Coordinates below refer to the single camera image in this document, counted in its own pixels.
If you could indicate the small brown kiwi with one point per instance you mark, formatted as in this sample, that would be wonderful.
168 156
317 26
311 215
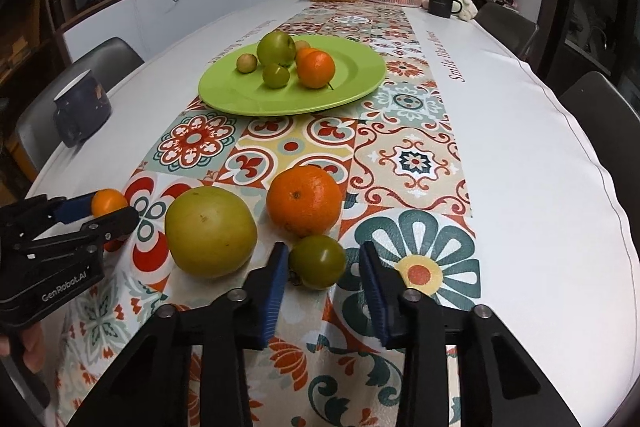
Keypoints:
246 62
301 44

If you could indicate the black mug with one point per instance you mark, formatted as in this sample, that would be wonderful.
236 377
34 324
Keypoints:
440 3

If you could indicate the green tomato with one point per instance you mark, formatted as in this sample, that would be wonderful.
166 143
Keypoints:
275 76
317 262

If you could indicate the grey dining chair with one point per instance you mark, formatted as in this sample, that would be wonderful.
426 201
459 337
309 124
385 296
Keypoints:
600 107
115 57
505 27

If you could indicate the green plate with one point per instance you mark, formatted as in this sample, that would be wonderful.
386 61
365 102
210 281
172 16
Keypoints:
350 77

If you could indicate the white plush toy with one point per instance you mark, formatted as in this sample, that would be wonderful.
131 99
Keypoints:
466 7

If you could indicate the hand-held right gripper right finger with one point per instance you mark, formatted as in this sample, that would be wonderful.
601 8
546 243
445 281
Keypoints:
377 297

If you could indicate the wooden bookshelf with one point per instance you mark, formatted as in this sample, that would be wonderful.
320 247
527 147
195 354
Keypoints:
25 57

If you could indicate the dark blue mug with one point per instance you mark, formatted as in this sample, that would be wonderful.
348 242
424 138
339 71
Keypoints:
82 107

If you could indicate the green apple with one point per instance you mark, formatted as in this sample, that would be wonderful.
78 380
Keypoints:
276 48

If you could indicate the large yellow-green pear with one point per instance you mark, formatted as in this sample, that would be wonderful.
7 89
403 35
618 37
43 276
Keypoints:
210 232

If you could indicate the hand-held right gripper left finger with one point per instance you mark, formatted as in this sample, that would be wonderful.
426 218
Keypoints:
272 297

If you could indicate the white patterned tablecloth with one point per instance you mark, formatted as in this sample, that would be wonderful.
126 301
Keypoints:
500 157

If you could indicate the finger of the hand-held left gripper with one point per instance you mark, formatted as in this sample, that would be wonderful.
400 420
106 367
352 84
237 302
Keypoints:
75 208
112 222

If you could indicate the person's left hand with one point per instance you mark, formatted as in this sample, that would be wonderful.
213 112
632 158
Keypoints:
34 349

